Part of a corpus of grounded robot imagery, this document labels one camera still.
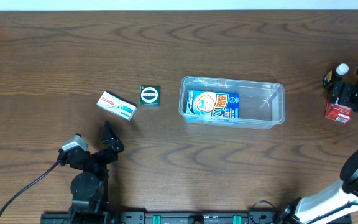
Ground dark bottle white cap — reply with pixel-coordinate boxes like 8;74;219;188
323;63;349;90

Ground red Panadol ActiFast box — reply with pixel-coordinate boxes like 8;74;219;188
324;94;352;124

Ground blue Cool Fever box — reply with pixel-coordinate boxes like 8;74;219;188
186;90;240;119

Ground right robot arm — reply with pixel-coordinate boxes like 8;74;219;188
275;68;358;224

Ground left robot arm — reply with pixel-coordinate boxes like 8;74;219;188
57;121;124;212

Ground clear plastic container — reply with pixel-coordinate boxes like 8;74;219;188
178;76;285;129

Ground white Panadol box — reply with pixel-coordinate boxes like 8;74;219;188
96;91;137;121

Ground green square box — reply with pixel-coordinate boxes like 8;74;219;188
139;85;160;107

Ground left camera cable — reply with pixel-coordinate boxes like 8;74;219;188
0;160;61;224

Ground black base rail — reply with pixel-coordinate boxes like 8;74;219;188
40;210;352;224

